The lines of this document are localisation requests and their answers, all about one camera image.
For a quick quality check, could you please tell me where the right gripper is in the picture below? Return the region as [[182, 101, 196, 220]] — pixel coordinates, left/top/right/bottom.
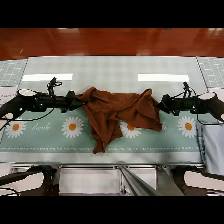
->
[[156, 93, 181, 117]]

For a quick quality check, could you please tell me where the silver frame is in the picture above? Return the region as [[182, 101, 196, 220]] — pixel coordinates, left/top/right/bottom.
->
[[0, 162, 224, 196]]

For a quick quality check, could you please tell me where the light blue garment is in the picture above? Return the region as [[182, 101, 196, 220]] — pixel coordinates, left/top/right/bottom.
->
[[195, 121, 224, 176]]

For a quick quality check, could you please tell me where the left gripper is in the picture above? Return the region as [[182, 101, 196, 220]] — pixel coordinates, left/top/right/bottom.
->
[[63, 89, 86, 113]]

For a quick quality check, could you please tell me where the brown shirt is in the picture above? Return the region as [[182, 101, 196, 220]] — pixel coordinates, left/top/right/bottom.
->
[[75, 86, 163, 155]]

